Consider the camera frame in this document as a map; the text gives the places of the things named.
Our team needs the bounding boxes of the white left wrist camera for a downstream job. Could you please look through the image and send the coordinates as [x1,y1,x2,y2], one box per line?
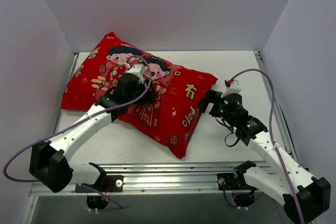
[127,64,145,84]

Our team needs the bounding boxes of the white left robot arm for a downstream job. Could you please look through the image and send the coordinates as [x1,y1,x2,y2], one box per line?
[29,73,156,193]

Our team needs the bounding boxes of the red printed pillowcase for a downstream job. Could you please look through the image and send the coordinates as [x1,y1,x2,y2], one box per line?
[61,33,217,159]

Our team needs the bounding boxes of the left side aluminium rail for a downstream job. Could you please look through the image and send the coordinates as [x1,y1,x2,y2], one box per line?
[54,52,79,133]

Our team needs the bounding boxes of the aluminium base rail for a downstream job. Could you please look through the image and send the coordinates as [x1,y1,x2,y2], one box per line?
[28,161,310,198]

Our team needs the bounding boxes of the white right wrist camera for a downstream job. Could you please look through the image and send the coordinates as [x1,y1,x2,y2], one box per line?
[220,79,242,98]

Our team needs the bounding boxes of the right side aluminium rail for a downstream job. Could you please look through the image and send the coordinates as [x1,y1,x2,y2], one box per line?
[254,50,299,156]

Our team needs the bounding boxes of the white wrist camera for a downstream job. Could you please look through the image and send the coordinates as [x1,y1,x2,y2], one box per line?
[127,64,145,84]
[220,79,242,98]

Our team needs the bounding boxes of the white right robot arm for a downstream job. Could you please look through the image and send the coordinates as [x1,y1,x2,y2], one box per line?
[198,90,331,223]

